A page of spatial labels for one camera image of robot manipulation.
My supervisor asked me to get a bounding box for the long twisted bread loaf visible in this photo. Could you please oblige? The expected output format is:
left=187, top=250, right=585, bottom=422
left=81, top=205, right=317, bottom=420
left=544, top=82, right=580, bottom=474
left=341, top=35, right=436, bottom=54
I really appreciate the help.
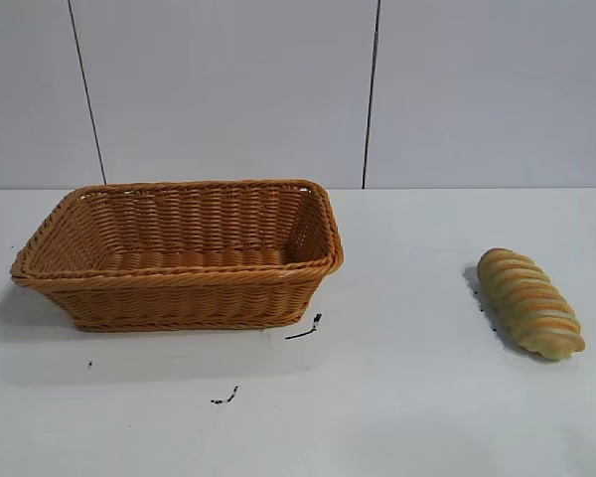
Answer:
left=477, top=246, right=586, bottom=362

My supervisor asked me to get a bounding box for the brown woven wicker basket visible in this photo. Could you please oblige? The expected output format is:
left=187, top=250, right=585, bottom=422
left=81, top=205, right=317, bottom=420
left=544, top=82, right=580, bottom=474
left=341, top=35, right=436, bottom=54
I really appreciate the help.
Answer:
left=11, top=179, right=346, bottom=333

